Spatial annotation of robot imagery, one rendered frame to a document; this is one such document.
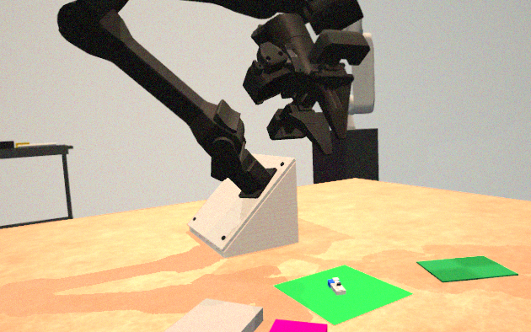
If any magenta cube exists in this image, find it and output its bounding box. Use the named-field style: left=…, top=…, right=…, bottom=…
left=270, top=319, right=328, bottom=332

